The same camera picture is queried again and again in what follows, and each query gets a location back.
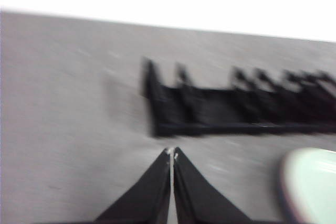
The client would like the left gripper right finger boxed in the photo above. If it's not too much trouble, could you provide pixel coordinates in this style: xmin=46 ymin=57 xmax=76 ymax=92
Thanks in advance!
xmin=172 ymin=146 xmax=253 ymax=224

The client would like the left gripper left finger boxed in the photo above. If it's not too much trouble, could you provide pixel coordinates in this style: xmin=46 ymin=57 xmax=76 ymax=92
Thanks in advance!
xmin=93 ymin=147 xmax=172 ymax=224

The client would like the green round plate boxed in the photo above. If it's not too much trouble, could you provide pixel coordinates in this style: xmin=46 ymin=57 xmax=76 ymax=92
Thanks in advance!
xmin=282 ymin=147 xmax=336 ymax=224

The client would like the black plate rack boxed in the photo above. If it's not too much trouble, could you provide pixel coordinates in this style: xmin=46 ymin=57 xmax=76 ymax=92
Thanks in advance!
xmin=141 ymin=56 xmax=336 ymax=140

